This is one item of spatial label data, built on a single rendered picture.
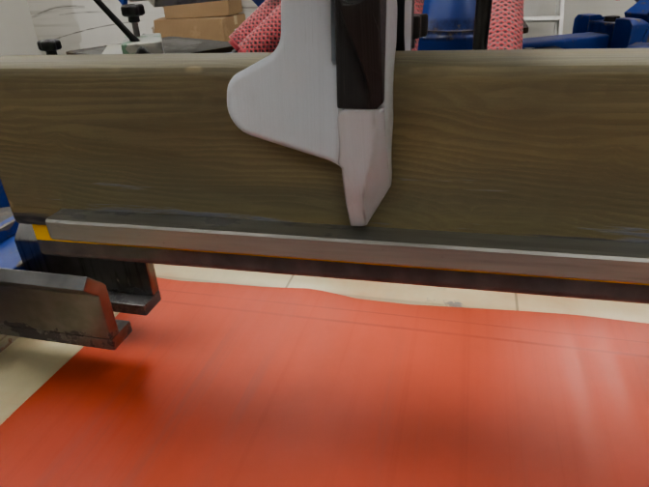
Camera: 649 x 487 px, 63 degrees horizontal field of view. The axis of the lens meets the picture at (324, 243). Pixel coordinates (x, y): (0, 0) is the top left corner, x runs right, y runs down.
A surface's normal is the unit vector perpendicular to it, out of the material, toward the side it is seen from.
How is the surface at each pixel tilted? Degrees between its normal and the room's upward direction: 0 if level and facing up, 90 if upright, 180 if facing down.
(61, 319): 90
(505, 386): 0
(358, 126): 104
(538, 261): 90
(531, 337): 0
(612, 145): 90
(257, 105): 85
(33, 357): 0
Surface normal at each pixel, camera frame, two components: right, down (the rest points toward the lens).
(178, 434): -0.05, -0.88
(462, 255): -0.22, 0.47
